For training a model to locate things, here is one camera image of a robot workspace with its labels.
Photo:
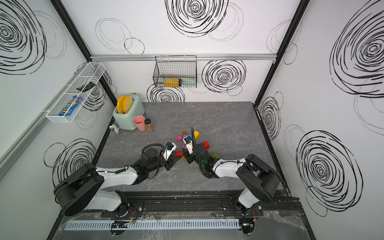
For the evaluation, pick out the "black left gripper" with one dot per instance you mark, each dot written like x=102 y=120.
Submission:
x=171 y=161

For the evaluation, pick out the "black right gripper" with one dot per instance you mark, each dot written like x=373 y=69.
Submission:
x=188 y=156

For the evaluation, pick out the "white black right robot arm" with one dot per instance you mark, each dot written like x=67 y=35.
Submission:
x=260 y=179

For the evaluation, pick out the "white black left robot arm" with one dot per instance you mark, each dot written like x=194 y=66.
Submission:
x=86 y=188

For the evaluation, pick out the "red tall lego brick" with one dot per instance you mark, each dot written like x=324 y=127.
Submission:
x=206 y=145

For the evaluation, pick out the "yellow tall lego brick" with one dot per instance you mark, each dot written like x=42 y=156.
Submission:
x=196 y=134

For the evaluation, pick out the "brown spice jar black lid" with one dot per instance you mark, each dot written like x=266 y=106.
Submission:
x=149 y=125

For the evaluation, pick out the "pink plastic cup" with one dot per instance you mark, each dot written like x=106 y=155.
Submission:
x=139 y=122

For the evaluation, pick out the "mint green toaster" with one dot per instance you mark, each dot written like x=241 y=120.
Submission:
x=125 y=120

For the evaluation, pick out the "right toy bread slice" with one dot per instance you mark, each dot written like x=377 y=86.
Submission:
x=127 y=103

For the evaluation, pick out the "toy bread slice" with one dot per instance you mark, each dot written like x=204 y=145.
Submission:
x=127 y=103
x=120 y=104

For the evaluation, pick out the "left toy bread slice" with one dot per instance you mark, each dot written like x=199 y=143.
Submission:
x=120 y=104

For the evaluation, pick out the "light green box in basket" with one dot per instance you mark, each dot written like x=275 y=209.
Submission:
x=188 y=82

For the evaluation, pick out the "yellow box in basket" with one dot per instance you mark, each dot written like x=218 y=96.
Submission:
x=172 y=82

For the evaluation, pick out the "blue snack packet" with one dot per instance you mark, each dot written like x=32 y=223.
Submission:
x=71 y=106

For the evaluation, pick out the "black remote on shelf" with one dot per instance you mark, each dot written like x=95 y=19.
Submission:
x=86 y=87

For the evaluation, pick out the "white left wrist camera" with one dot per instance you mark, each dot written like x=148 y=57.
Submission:
x=169 y=148

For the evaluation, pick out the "black wire wall basket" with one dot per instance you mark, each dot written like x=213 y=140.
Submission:
x=174 y=66

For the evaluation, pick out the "white slotted cable duct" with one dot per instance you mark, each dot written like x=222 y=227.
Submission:
x=193 y=224

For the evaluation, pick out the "white wire wall shelf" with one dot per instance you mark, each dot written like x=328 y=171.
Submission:
x=93 y=99

